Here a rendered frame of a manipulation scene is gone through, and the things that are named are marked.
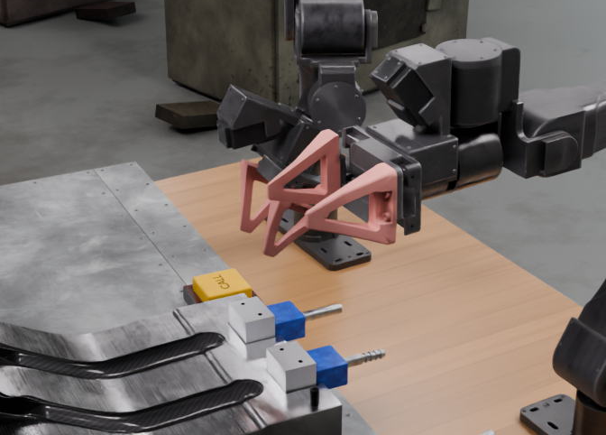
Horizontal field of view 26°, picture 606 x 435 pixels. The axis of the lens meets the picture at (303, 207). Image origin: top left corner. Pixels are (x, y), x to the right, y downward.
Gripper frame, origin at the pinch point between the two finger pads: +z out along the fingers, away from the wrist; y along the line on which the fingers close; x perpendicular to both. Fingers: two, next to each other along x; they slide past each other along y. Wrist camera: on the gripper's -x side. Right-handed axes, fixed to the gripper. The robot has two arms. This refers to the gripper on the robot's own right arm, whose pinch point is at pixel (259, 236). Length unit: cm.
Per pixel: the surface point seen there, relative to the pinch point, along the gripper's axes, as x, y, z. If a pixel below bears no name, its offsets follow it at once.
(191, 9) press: 122, -290, 10
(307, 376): 4.7, 13.2, 9.2
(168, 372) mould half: -4.9, 3.5, 16.7
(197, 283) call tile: 9.0, -21.8, 14.6
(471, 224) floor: 168, -163, 21
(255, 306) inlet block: 4.0, -0.4, 8.0
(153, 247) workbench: 11.2, -40.5, 17.5
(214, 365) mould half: -0.7, 4.6, 14.1
